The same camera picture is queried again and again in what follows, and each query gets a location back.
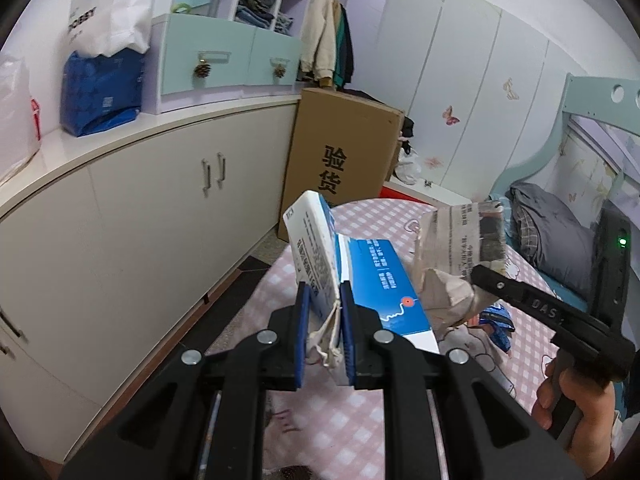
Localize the person's right forearm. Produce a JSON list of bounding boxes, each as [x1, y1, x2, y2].
[[585, 447, 619, 480]]

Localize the dark green hanging garment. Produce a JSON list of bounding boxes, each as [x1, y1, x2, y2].
[[334, 2, 357, 87]]

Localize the person's right hand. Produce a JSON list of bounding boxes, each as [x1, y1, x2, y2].
[[531, 361, 617, 477]]

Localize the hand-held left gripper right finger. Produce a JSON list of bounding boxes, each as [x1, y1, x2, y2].
[[339, 280, 586, 480]]

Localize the grey pillow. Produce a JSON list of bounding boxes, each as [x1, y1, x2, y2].
[[506, 182, 597, 287]]

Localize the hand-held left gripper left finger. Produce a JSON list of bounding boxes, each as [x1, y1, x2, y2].
[[60, 282, 312, 480]]

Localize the white red plastic bag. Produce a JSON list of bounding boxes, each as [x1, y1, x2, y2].
[[0, 55, 44, 186]]

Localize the blue plastic package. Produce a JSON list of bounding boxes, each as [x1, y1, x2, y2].
[[61, 50, 147, 137]]

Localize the brown cardboard box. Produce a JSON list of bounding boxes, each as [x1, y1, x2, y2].
[[277, 87, 406, 245]]

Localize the turquoise drawer unit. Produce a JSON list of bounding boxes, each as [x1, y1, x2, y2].
[[150, 12, 304, 115]]

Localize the small white plastic bag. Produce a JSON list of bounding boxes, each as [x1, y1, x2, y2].
[[392, 152, 427, 187]]

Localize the folded clothes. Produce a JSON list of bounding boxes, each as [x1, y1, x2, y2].
[[235, 0, 297, 37]]

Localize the pink checked bed sheet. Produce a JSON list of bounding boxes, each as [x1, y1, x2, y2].
[[207, 197, 593, 480]]

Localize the white wardrobe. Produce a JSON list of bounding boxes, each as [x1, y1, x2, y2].
[[349, 0, 603, 202]]

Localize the beige hanging jacket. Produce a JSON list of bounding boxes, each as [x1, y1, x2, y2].
[[298, 0, 344, 84]]

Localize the blue snack bag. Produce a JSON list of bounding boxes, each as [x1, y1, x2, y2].
[[479, 306, 517, 357]]

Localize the blue white cardboard box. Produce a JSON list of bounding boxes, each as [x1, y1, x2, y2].
[[282, 190, 442, 386]]

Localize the turquoise bed frame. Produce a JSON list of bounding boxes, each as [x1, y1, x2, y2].
[[487, 72, 640, 202]]

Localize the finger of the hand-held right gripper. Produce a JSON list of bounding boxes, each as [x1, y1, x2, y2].
[[470, 264, 567, 333]]

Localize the dark clothing pile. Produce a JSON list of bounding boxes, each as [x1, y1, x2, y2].
[[397, 115, 417, 157]]

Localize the white printed plastic bag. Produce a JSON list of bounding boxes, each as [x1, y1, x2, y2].
[[67, 0, 162, 59]]

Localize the long white cabinet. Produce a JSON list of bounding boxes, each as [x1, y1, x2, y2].
[[0, 92, 303, 463]]

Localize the plaid pillow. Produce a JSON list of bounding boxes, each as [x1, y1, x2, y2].
[[510, 204, 543, 257]]

